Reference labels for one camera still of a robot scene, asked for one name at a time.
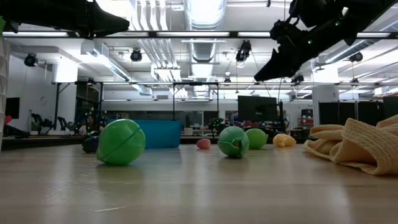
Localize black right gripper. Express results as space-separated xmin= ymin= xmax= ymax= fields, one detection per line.
xmin=253 ymin=18 xmax=343 ymax=82

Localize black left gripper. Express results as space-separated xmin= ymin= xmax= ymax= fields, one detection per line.
xmin=67 ymin=0 xmax=130 ymax=39

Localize green textured toy ball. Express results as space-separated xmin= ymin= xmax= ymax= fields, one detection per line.
xmin=245 ymin=128 xmax=269 ymax=149

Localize yellow toy banana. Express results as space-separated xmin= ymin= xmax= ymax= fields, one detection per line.
xmin=272 ymin=133 xmax=297 ymax=148

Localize green ribbed toy corn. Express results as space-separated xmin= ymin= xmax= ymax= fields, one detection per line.
xmin=216 ymin=125 xmax=251 ymax=158

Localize smooth green toy ball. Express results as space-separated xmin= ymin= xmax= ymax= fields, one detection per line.
xmin=95 ymin=118 xmax=146 ymax=166

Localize purple toy eggplant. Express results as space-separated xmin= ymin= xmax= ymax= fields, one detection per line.
xmin=81 ymin=135 xmax=100 ymax=154

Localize blue plastic tupperware container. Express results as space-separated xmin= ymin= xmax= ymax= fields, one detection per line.
xmin=107 ymin=119 xmax=183 ymax=149

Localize black monitor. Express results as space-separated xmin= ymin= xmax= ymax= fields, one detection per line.
xmin=237 ymin=95 xmax=279 ymax=123

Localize white column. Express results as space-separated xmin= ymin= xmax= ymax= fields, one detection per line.
xmin=312 ymin=67 xmax=340 ymax=127

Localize black overhead crossbeam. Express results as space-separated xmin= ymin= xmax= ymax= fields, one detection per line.
xmin=0 ymin=30 xmax=398 ymax=39

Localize black room divider panels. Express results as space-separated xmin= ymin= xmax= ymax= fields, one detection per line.
xmin=318 ymin=95 xmax=398 ymax=127

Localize yellow cloth towel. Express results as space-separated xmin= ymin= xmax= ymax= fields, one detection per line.
xmin=303 ymin=114 xmax=398 ymax=175

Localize black background rig frame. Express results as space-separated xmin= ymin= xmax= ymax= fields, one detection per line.
xmin=51 ymin=80 xmax=398 ymax=139

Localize silver ceiling duct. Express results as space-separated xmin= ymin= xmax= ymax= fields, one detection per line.
xmin=183 ymin=0 xmax=228 ymax=63

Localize dark wall screen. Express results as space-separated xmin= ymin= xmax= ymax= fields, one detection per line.
xmin=4 ymin=96 xmax=21 ymax=119

